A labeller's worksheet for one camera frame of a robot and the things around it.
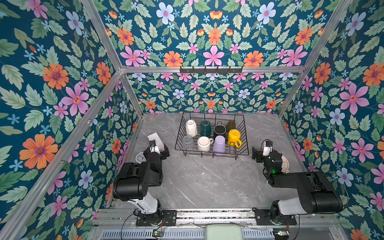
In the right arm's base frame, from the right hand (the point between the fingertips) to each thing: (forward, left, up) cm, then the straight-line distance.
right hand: (261, 147), depth 92 cm
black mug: (+11, +26, +4) cm, 28 cm away
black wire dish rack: (+25, +29, 0) cm, 38 cm away
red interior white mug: (+1, +36, +3) cm, 36 cm away
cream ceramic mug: (+14, +45, +3) cm, 47 cm away
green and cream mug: (+13, +35, +4) cm, 38 cm away
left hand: (+2, +65, +4) cm, 65 cm away
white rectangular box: (+1, +64, 0) cm, 64 cm away
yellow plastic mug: (+5, +17, +3) cm, 18 cm away
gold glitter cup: (+17, +17, +2) cm, 24 cm away
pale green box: (-43, +27, -4) cm, 51 cm away
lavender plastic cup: (-1, +27, +6) cm, 28 cm away
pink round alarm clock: (-9, -13, -5) cm, 17 cm away
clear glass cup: (+2, +46, +3) cm, 46 cm away
